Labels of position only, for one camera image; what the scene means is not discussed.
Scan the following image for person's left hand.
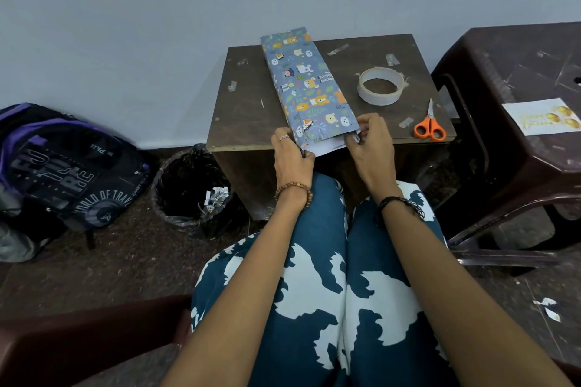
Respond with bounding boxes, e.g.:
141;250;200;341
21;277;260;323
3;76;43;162
271;127;317;204

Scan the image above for person's right hand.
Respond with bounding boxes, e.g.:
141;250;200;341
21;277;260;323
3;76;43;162
343;112;400;206

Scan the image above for orange handled scissors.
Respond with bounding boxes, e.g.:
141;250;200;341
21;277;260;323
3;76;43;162
413;98;447;143

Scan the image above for clear tape roll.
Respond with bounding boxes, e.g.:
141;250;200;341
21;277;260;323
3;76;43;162
355;66;409;107

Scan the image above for happy birthday card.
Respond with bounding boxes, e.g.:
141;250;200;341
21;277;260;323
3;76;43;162
501;97;581;137

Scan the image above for person's left forearm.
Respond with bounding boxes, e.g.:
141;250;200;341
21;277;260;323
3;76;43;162
161;193;312;387

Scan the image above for person's right forearm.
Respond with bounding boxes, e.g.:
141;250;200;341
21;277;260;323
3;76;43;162
379;200;575;387

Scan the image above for small dark wooden table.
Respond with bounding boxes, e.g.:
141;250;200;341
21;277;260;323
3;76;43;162
206;33;457;222

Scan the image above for crumpled paper scraps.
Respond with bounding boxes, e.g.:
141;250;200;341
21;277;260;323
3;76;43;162
199;186;231;215

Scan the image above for teal white patterned trousers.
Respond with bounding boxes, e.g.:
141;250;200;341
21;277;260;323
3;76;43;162
190;173;459;387

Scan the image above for black lined trash bin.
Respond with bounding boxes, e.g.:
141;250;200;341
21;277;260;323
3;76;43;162
149;143;248;240

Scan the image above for brown plastic stool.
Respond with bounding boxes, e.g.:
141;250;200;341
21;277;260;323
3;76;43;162
431;21;581;267

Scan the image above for black purple backpack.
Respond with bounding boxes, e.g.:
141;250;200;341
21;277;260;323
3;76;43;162
0;103;153;264

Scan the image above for dark red seat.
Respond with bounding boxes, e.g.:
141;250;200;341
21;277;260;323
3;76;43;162
0;293;194;387

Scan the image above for brown beaded bracelet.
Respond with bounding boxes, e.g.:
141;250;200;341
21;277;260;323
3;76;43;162
274;181;314;210

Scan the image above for black thread bracelet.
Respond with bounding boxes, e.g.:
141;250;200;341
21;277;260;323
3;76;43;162
376;195;426;225

